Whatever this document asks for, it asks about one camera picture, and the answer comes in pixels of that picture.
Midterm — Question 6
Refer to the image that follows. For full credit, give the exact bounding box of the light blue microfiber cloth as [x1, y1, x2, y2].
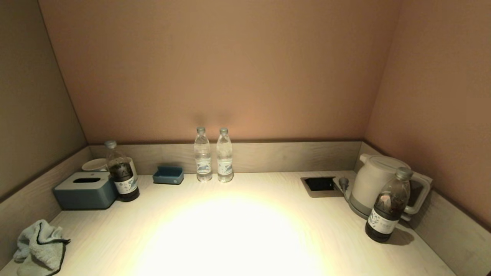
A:
[13, 219, 71, 276]

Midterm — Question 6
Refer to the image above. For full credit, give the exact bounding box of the recessed table socket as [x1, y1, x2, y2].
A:
[300, 176, 344, 198]

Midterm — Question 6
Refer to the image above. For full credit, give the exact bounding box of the long wooden backsplash panel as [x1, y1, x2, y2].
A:
[88, 141, 363, 176]

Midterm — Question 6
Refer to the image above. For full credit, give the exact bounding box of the clear water bottle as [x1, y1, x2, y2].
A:
[216, 128, 234, 182]
[194, 126, 213, 182]

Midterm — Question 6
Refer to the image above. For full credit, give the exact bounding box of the small blue rectangular tray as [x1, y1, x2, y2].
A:
[153, 166, 185, 185]

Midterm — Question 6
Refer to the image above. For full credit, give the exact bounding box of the grey kettle power plug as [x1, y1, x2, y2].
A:
[334, 176, 351, 202]

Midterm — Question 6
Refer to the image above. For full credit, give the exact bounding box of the dark drink plastic bottle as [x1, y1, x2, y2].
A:
[104, 140, 140, 202]
[365, 167, 414, 243]

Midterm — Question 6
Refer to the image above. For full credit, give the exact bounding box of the grey kettle base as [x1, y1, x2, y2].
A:
[347, 192, 413, 222]

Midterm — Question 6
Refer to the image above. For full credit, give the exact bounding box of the white electric kettle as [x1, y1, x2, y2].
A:
[350, 153, 433, 215]

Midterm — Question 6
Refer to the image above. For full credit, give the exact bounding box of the white ceramic cup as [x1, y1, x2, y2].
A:
[81, 157, 137, 177]

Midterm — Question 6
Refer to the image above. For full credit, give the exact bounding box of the blue-grey tissue box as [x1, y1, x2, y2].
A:
[53, 171, 118, 210]

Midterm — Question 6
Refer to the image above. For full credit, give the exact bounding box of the wooden side rim panel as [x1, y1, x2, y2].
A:
[355, 141, 491, 276]
[0, 145, 92, 269]

